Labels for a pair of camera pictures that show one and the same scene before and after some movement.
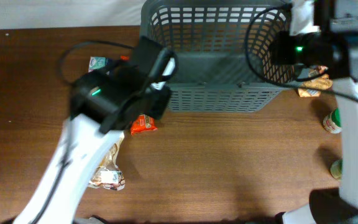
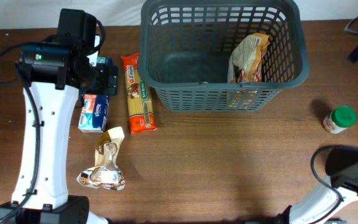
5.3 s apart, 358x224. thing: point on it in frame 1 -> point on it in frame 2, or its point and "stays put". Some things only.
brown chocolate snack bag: [107, 174] stays put
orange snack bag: [322, 82] -> [245, 65]
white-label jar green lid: [332, 121] stays put
